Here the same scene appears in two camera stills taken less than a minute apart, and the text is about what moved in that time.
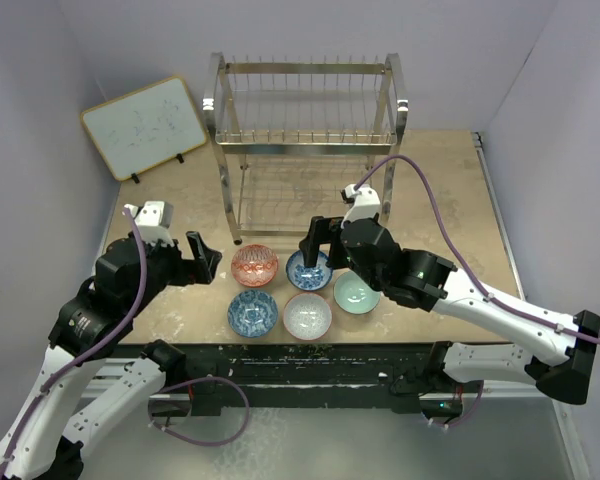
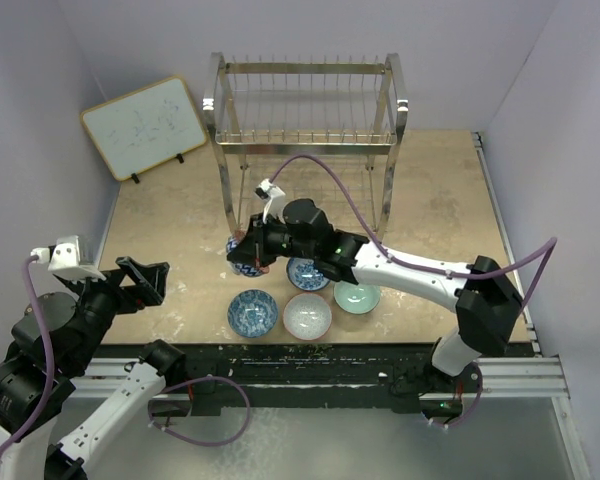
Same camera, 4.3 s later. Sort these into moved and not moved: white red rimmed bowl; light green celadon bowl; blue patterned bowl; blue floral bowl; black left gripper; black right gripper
Moved: black right gripper; black left gripper
Not moved: blue floral bowl; white red rimmed bowl; light green celadon bowl; blue patterned bowl
